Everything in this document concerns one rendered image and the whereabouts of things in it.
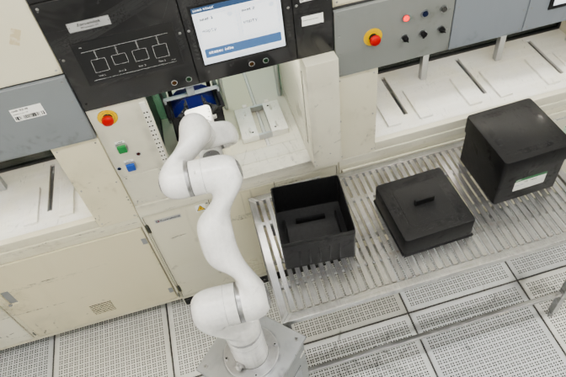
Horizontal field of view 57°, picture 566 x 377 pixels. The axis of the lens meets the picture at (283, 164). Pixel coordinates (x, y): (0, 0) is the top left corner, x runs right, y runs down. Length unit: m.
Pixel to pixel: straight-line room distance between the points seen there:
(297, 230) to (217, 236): 0.72
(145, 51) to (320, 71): 0.59
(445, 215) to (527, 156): 0.37
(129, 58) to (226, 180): 0.56
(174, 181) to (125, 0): 0.56
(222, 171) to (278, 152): 0.88
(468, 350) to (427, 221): 0.91
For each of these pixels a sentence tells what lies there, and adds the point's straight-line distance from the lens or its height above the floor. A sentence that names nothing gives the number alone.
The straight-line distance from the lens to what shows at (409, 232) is 1.99.
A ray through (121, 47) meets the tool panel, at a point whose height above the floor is 1.61.
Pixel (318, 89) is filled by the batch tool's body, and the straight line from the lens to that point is 1.88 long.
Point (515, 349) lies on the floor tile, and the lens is 2.81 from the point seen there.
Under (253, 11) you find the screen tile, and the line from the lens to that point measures 1.70.
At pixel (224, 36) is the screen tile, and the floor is 1.56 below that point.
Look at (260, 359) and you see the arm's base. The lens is 1.83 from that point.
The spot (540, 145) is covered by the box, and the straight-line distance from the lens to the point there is 2.16.
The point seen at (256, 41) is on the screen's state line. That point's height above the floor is 1.51.
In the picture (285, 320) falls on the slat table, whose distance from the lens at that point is 1.93.
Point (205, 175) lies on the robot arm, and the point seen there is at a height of 1.47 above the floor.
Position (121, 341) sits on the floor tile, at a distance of 2.94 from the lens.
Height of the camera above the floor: 2.50
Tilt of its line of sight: 48 degrees down
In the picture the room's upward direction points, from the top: 9 degrees counter-clockwise
